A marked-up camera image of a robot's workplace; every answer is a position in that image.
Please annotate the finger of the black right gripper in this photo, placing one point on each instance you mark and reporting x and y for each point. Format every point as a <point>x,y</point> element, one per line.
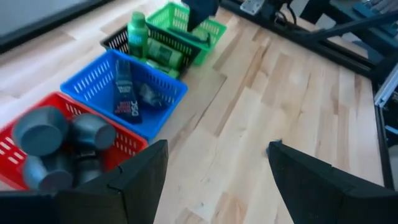
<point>199,12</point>

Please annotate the black keyboard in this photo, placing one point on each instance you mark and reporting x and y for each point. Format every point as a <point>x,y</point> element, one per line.
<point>373,11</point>

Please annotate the dark blue travel tube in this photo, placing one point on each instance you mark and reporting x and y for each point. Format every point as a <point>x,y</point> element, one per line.
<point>126,93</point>

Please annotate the green travel bottle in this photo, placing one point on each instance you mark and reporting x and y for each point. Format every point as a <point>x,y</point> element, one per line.
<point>137,34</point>
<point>164,53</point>
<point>163,70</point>

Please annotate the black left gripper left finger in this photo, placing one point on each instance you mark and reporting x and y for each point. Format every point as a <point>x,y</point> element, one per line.
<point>93,202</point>

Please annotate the green plastic basket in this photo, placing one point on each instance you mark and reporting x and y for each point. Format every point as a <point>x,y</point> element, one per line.
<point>174,18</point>

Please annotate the silver metal bracket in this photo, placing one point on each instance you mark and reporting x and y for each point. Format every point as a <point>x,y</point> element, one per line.
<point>252,6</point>

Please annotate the red plastic basket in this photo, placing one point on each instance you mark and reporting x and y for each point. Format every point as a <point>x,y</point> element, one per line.
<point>130,146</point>

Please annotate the silver aluminium rail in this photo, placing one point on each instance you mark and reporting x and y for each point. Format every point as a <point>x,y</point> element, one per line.
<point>387,87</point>

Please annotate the grey packet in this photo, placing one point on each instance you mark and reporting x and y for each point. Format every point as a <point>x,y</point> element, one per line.
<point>150,95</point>

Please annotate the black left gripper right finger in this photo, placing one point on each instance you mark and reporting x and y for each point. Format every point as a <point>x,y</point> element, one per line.
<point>326,199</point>

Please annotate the blue plastic basket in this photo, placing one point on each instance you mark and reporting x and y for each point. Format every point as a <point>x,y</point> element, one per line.
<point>93,84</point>

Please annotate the black plastic basket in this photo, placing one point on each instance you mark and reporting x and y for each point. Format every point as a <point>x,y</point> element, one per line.
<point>118,40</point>

